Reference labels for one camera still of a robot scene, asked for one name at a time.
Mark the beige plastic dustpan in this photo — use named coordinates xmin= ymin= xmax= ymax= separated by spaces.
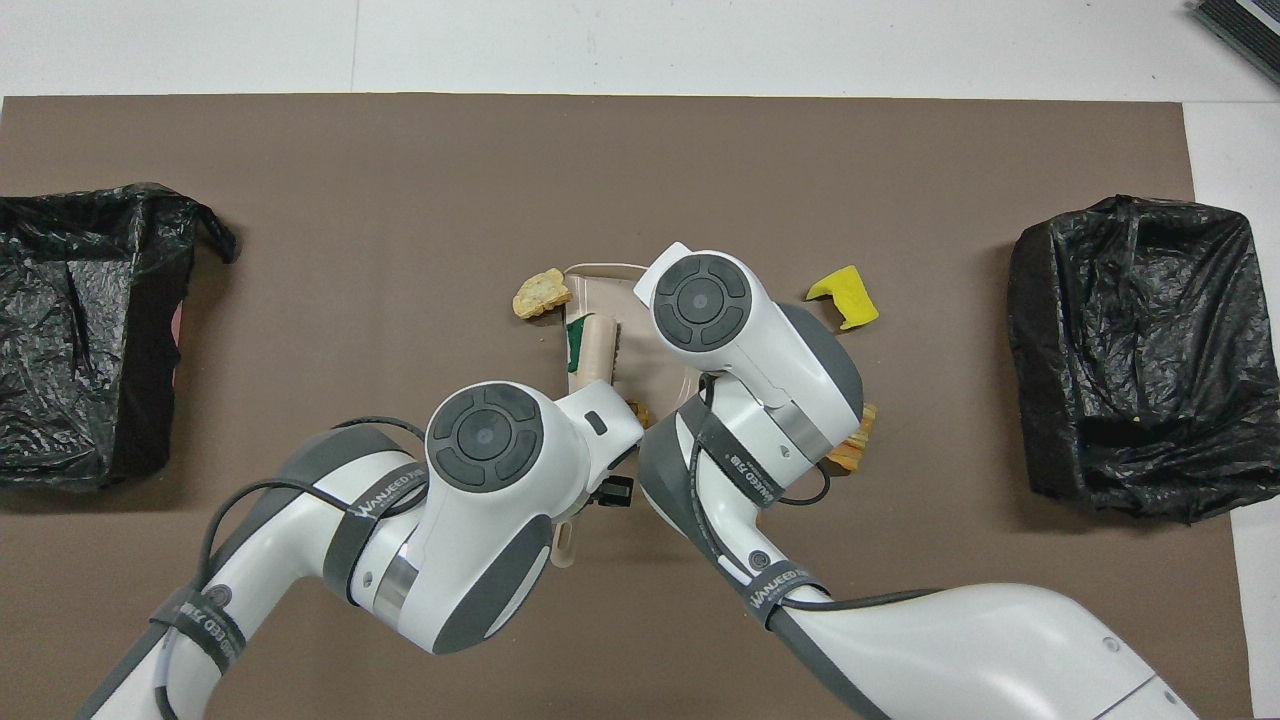
xmin=555 ymin=262 xmax=701 ymax=406

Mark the beige hand brush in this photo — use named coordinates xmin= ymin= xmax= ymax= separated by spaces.
xmin=550 ymin=312 xmax=623 ymax=571

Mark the pale crumbly bread chunk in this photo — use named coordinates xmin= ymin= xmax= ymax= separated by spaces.
xmin=512 ymin=268 xmax=574 ymax=321

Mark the striped bread roll piece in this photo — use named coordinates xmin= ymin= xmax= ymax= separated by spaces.
xmin=828 ymin=403 xmax=879 ymax=471

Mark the notched yellow sponge piece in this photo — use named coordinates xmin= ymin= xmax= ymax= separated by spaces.
xmin=806 ymin=265 xmax=881 ymax=331

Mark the black bag lined bin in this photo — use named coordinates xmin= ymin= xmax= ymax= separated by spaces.
xmin=1007 ymin=195 xmax=1280 ymax=524
xmin=0 ymin=182 xmax=239 ymax=491

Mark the brown table mat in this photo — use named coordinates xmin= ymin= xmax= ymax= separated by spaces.
xmin=0 ymin=95 xmax=1256 ymax=720

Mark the dark grey ribbed panel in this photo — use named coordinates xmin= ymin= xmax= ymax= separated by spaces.
xmin=1190 ymin=0 xmax=1280 ymax=86

